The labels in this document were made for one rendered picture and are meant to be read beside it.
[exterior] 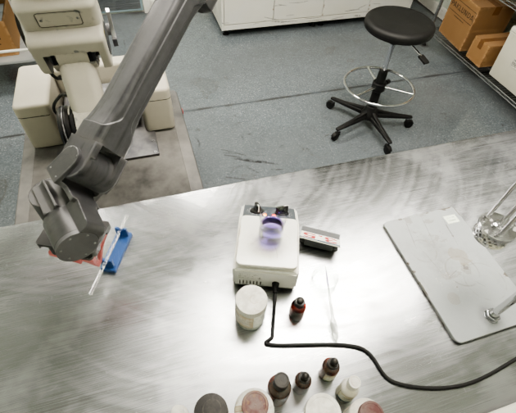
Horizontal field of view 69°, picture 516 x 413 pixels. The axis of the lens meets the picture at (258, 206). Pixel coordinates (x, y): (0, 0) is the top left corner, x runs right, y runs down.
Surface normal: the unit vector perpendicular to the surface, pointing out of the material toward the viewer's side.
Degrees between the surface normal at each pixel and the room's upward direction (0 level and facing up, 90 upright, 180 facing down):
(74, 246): 90
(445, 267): 0
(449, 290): 0
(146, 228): 0
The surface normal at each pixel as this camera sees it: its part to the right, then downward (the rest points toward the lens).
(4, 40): 0.35, 0.74
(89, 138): -0.32, -0.30
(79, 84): 0.28, 0.40
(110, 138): 0.84, 0.29
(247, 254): 0.04, -0.62
